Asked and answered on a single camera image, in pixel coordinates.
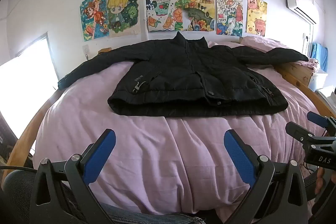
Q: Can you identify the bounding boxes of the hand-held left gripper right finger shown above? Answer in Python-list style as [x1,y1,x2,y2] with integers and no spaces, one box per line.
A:
[223,130,308,224]

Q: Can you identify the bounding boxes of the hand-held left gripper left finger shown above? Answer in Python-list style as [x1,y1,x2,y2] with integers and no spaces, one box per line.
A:
[29,129,116,224]

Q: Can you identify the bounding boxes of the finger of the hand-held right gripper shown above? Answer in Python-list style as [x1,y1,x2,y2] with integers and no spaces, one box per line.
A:
[285,122,315,150]
[307,112,336,135]

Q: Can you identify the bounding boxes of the black padded jacket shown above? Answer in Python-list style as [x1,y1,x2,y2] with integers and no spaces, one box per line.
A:
[58,31,310,117]

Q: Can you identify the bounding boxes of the person's right hand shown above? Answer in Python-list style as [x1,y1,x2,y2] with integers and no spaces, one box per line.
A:
[315,169,327,194]

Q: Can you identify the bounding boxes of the white storage box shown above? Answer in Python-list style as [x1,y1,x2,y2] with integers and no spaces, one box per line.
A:
[308,69,328,92]

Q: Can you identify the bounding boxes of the pink folded cloth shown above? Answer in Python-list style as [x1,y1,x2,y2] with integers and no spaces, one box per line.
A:
[291,57,320,73]

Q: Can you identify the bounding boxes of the blue hanging cloth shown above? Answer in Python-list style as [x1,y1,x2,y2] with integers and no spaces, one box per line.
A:
[312,43,328,73]

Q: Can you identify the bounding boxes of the pink bed blanket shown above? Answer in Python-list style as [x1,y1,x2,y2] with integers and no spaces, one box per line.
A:
[33,39,328,222]

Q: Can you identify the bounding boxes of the person's blue jeans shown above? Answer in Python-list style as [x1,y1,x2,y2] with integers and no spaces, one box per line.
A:
[98,202,210,224]

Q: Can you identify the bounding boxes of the pink pillow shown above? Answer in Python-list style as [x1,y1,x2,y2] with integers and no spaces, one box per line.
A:
[240,36,284,53]

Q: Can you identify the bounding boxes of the bright window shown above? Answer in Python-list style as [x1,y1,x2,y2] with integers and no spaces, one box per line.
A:
[0,34,59,143]

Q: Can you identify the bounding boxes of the white air conditioner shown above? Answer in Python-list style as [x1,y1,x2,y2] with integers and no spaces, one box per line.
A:
[286,0,318,24]

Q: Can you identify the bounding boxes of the pink pigs drawing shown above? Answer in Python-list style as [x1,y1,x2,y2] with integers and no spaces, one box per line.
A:
[245,0,268,37]

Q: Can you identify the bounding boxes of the crowded city drawing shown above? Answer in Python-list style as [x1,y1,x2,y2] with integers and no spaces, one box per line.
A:
[215,0,243,37]

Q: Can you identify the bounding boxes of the girl with flowers drawing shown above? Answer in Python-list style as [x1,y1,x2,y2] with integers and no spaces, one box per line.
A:
[80,0,109,42]

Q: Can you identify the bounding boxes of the blond child drawing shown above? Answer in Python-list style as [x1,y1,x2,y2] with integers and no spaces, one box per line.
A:
[106,0,140,38]

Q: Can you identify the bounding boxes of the autumn landscape drawing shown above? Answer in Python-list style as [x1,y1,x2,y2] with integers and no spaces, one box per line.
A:
[181,0,216,32]

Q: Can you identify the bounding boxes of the cup and turtles drawing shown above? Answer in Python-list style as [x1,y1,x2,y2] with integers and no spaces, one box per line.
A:
[146,0,183,33]

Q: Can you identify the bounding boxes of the wooden bed frame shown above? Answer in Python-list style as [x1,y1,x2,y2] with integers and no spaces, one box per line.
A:
[5,38,336,180]

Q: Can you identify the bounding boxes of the black cable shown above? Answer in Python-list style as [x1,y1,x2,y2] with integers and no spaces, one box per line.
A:
[0,166,34,171]

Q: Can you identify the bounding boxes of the white wall hook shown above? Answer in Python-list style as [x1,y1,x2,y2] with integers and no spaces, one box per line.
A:
[82,44,91,61]

